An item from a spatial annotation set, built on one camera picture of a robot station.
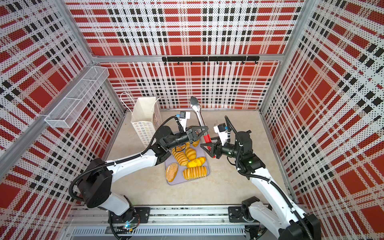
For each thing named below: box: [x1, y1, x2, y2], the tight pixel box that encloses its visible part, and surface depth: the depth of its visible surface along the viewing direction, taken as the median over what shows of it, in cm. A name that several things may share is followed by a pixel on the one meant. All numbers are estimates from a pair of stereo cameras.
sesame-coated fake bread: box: [166, 162, 179, 183], surface depth 86 cm
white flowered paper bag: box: [131, 96, 163, 147], surface depth 88 cm
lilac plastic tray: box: [165, 142, 211, 185], surface depth 88 cm
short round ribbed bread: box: [185, 147, 197, 161], surface depth 94 cm
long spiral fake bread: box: [171, 143, 189, 167], surface depth 91 cm
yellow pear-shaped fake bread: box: [186, 156, 207, 168], surface depth 90 cm
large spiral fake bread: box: [182, 166, 208, 180], surface depth 86 cm
